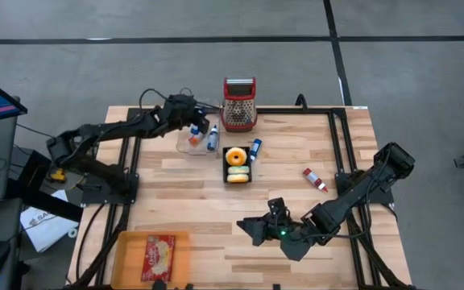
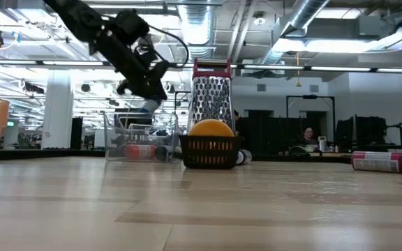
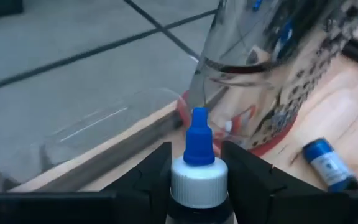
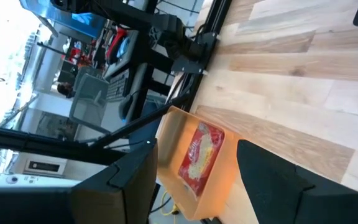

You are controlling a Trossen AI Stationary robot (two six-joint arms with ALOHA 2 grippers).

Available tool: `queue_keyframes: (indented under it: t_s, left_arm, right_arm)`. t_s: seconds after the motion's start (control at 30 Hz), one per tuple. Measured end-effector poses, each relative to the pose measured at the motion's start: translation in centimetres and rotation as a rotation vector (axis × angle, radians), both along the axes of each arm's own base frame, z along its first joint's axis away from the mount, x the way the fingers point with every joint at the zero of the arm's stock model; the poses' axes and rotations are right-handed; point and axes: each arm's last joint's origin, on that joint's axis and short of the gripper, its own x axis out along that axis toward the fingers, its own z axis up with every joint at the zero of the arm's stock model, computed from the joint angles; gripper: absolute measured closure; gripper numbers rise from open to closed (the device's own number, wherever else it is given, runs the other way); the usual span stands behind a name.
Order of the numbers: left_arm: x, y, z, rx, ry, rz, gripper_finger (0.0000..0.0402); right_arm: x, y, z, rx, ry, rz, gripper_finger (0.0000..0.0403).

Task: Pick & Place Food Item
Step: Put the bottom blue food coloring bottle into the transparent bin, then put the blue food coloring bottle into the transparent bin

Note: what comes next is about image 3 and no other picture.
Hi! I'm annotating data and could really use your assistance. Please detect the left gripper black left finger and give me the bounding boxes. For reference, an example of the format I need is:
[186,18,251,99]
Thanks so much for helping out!
[100,141,173,224]

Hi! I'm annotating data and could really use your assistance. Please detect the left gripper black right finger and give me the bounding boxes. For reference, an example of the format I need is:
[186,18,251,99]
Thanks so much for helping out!
[221,141,326,224]

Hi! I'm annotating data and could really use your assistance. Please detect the clear acrylic organiser box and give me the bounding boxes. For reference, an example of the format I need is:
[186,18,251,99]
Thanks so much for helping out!
[39,86,198,175]

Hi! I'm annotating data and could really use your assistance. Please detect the blue paint bottle white label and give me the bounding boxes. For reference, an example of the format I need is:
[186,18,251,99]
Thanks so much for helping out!
[302,137,358,193]

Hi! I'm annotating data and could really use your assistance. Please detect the metal box grater red rim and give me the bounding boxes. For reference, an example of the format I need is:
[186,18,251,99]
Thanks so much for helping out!
[177,0,358,158]

